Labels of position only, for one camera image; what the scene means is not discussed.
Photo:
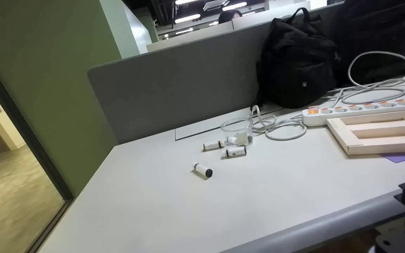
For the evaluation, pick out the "white vial left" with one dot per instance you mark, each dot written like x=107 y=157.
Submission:
x=212 y=145

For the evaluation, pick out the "clear plastic cup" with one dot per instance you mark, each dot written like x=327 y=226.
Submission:
x=233 y=126

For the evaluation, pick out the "white vial right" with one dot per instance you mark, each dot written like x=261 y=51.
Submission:
x=234 y=152

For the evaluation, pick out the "white vial black cap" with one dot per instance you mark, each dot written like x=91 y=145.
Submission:
x=202 y=170

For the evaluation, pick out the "grey desk partition panel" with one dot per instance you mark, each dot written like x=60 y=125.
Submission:
x=184 y=83

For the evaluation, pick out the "black backpack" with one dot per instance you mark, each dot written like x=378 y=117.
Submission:
x=295 y=65

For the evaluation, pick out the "purple paper sheet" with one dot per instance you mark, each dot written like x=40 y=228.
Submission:
x=395 y=157

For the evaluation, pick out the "white extension cord power strip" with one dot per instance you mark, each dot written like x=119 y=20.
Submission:
x=317 y=115

